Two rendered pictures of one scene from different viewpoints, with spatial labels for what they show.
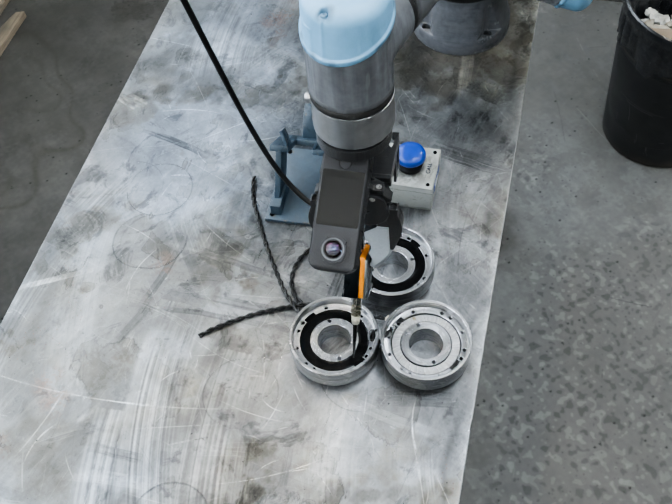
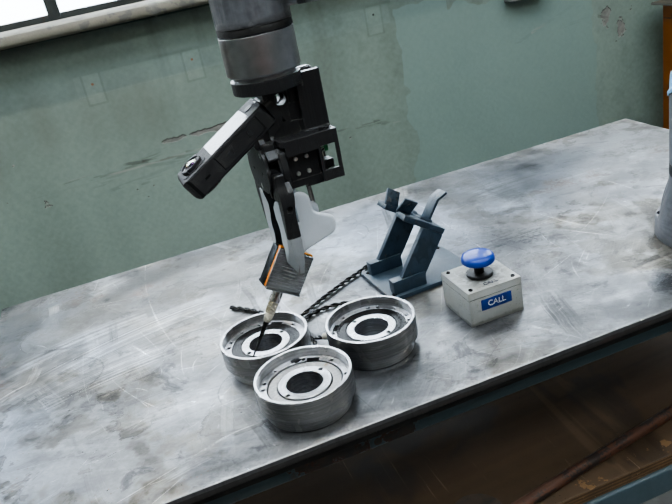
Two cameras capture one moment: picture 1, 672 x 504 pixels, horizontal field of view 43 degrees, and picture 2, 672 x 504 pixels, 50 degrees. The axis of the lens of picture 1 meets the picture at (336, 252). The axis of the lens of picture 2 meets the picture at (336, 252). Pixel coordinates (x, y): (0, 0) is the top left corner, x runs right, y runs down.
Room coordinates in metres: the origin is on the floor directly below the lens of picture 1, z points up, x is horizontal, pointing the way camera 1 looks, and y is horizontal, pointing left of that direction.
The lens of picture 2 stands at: (0.16, -0.66, 1.26)
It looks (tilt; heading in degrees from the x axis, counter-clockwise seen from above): 24 degrees down; 56
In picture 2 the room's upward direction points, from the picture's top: 12 degrees counter-clockwise
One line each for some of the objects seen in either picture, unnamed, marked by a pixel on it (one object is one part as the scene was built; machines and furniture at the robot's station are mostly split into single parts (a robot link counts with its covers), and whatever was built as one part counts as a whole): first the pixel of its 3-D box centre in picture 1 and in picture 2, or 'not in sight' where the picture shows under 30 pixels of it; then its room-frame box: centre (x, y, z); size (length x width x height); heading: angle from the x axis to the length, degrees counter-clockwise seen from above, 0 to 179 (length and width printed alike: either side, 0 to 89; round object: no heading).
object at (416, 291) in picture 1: (392, 267); (372, 333); (0.58, -0.07, 0.82); 0.10 x 0.10 x 0.04
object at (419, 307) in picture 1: (425, 346); (306, 388); (0.46, -0.09, 0.82); 0.10 x 0.10 x 0.04
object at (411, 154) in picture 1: (410, 163); (479, 270); (0.72, -0.11, 0.85); 0.04 x 0.04 x 0.05
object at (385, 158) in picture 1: (357, 160); (285, 131); (0.54, -0.03, 1.07); 0.09 x 0.08 x 0.12; 164
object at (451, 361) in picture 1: (425, 347); (306, 389); (0.46, -0.09, 0.82); 0.08 x 0.08 x 0.02
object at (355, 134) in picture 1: (349, 107); (259, 54); (0.54, -0.03, 1.15); 0.08 x 0.08 x 0.05
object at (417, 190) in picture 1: (411, 172); (485, 288); (0.72, -0.11, 0.82); 0.08 x 0.07 x 0.05; 161
